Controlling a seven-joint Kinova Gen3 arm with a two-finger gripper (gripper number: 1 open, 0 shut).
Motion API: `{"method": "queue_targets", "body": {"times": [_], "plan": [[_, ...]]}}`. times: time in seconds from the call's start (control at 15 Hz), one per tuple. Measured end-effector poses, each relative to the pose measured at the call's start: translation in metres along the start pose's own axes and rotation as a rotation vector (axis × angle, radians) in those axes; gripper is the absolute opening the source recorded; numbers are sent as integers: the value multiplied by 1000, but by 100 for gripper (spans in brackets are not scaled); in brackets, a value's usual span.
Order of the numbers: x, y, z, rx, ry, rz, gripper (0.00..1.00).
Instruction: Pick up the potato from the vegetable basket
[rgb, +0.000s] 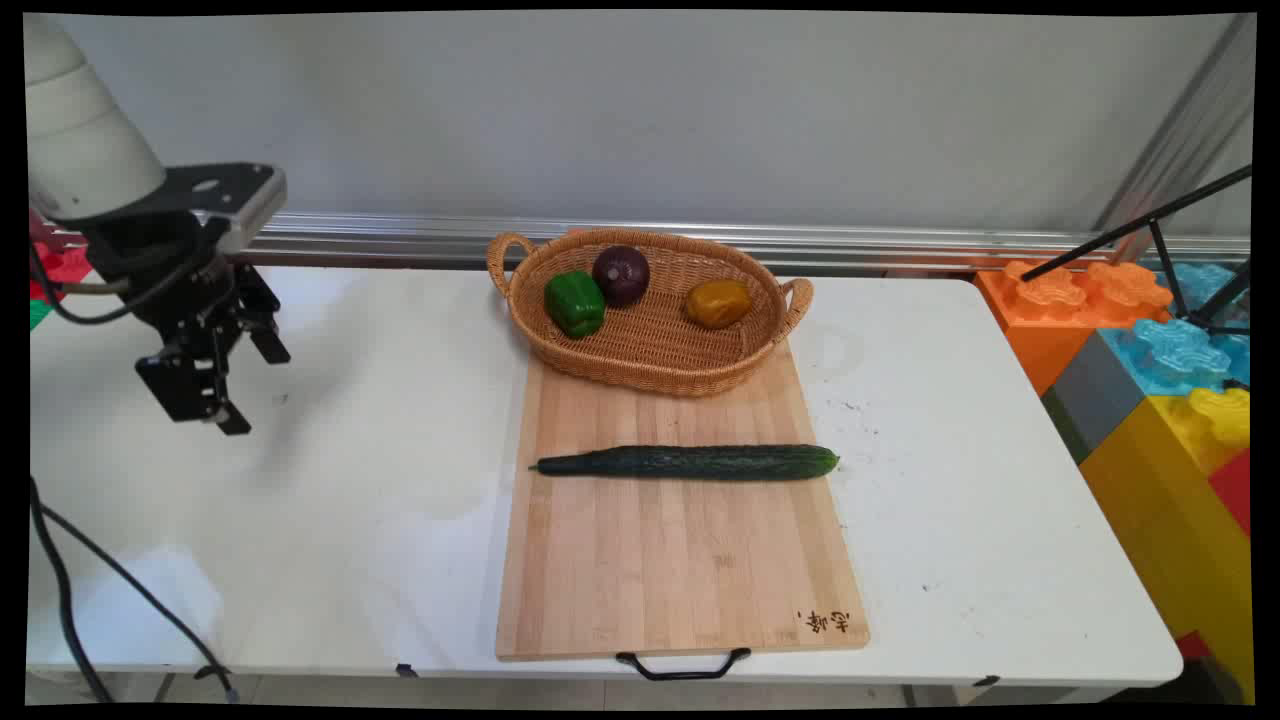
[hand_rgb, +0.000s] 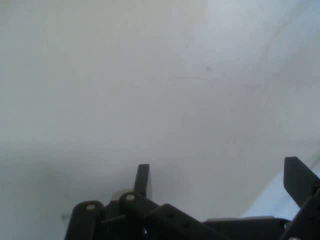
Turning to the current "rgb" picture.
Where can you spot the black silver wrist camera module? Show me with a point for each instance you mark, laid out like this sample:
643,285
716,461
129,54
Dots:
245,195

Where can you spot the long green cucumber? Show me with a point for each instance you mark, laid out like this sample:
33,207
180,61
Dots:
690,462

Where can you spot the small green toy block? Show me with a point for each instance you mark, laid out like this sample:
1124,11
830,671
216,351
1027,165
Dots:
38,312

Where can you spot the black tripod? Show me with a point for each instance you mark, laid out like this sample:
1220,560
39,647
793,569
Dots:
1160,240

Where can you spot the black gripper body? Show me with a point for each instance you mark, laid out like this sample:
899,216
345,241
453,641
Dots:
165,270

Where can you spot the big yellow toy block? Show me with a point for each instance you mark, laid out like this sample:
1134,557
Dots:
1170,520

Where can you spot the bamboo cutting board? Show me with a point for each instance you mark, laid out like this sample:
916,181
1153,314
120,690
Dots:
680,560

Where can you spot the aluminium frame rail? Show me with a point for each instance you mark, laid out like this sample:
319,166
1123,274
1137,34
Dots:
700,242

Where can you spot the woven wicker basket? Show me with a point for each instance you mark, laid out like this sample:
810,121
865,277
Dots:
655,345

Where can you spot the yellow bell pepper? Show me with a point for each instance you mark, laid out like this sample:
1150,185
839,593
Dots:
718,304

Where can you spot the big orange toy block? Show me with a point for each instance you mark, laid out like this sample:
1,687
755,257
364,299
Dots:
1040,320

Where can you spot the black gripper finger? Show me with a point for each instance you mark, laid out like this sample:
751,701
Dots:
190,385
262,320

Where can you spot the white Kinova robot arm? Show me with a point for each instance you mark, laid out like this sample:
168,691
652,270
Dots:
82,130

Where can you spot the big red toy block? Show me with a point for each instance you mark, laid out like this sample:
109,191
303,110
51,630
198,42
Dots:
1235,490

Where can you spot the big grey toy block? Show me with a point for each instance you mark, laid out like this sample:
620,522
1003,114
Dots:
1095,395

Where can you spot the purple red onion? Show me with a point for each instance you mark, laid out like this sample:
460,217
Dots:
621,275

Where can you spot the green bell pepper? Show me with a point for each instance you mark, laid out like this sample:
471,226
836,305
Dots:
575,303

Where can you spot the big blue toy block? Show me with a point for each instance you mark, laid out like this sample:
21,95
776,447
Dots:
1170,355

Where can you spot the small red toy block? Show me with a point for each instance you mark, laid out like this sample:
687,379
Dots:
68,265

